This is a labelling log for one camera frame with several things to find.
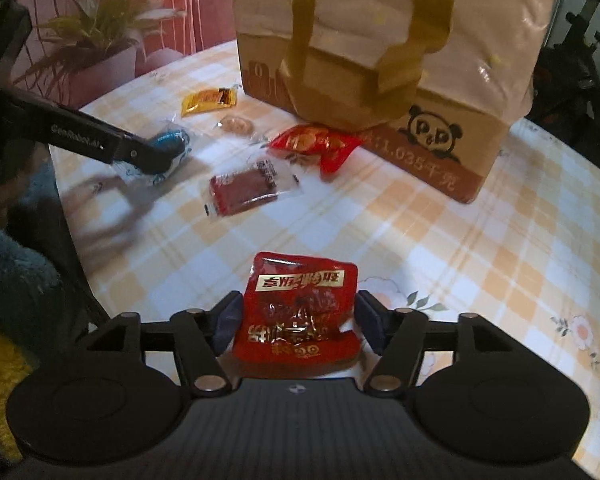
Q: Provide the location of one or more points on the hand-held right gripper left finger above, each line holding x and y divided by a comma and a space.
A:
230, 320

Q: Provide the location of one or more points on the yellow fleece clothing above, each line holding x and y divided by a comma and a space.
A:
0, 375

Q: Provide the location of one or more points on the clear round cookie packet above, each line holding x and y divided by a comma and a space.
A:
236, 124

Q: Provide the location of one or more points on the yellow snack packet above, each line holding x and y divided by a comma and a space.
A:
205, 100

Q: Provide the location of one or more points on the orange checked tablecloth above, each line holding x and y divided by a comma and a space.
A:
480, 260

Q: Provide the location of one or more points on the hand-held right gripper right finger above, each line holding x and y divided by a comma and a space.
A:
367, 317

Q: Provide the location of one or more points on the red and gold snack packet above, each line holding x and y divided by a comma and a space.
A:
305, 140

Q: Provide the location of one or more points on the small potted plant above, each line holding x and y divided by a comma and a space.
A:
105, 67

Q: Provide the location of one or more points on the large red snack packet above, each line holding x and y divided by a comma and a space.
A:
295, 310

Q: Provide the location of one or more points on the black exercise bike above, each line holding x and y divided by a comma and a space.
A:
570, 85

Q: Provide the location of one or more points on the teal fleece clothing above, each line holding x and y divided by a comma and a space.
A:
10, 280

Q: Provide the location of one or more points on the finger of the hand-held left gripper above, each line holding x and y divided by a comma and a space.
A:
140, 156

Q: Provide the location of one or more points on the dark red clear snack packet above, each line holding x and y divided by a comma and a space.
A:
242, 187

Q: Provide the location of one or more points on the blue snack packet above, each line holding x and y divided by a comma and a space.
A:
172, 139

